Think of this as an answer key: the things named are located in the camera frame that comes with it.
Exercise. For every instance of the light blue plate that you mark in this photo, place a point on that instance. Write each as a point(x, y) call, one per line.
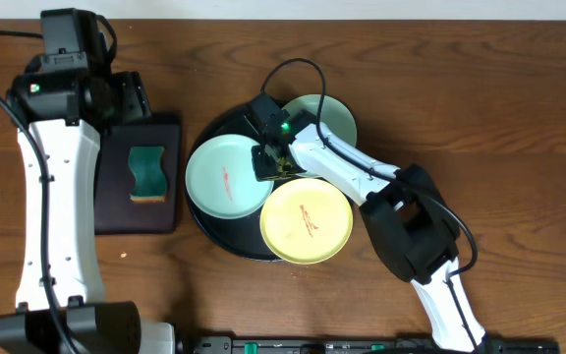
point(220, 178)
point(334, 114)

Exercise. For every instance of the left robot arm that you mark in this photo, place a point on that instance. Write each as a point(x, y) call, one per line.
point(60, 304)

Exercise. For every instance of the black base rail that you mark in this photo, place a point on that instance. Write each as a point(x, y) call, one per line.
point(416, 345)

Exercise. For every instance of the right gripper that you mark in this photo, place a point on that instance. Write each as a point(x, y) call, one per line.
point(260, 171)

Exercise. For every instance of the yellow plate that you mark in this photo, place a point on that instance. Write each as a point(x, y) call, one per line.
point(306, 221)

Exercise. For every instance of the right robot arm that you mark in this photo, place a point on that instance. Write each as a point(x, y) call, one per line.
point(412, 230)

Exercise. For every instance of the green and yellow sponge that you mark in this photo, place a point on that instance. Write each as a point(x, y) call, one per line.
point(150, 182)

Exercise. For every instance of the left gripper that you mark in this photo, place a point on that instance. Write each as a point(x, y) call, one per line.
point(133, 88)

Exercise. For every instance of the round black serving tray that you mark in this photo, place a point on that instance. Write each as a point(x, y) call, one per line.
point(242, 236)

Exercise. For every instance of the rectangular black tray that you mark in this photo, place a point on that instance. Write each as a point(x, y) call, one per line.
point(114, 211)

